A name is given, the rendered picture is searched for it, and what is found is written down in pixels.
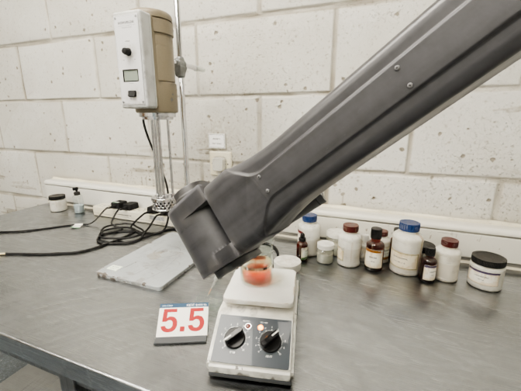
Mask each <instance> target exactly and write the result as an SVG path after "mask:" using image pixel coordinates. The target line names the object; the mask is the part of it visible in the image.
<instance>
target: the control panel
mask: <svg viewBox="0 0 521 391"><path fill-rule="evenodd" d="M247 324H250V328H249V329H246V325H247ZM259 325H262V326H263V329H262V330H259V329H258V326H259ZM233 327H242V328H243V332H244V334H245V341H244V343H243V345H242V346H241V347H239V348H237V349H232V348H228V347H227V346H226V344H225V342H224V337H225V334H226V332H227V331H228V330H229V329H230V328H233ZM270 330H271V331H274V330H279V336H280V338H281V346H280V348H279V349H278V350H277V351H276V352H274V353H267V352H266V351H264V350H263V349H262V348H261V343H260V339H261V336H262V335H263V333H265V332H267V331H270ZM291 334H292V322H291V321H290V320H276V319H268V318H260V317H244V316H236V315H227V314H221V316H220V319H219V326H218V329H217V333H216V339H215V343H214V346H213V350H212V357H211V361H212V362H221V363H228V364H234V365H247V366H253V367H261V368H267V369H280V370H289V360H290V347H291Z"/></svg>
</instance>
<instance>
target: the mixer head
mask: <svg viewBox="0 0 521 391"><path fill-rule="evenodd" d="M112 16H113V24H114V31H115V39H116V53H117V61H118V69H119V83H120V90H121V98H122V107H123V108H124V109H135V110H136V112H137V113H139V117H142V119H174V117H176V113H178V90H177V84H175V71H174V48H173V39H174V30H173V21H172V18H171V16H170V15H169V14H168V13H167V12H165V11H162V10H159V9H153V8H144V7H142V8H134V9H130V10H129V11H124V12H115V13H113V15H112Z"/></svg>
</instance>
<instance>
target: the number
mask: <svg viewBox="0 0 521 391"><path fill-rule="evenodd" d="M206 314H207V306H197V307H175V308H161V311H160V322H159V327H158V333H159V334H169V333H188V332H205V329H206Z"/></svg>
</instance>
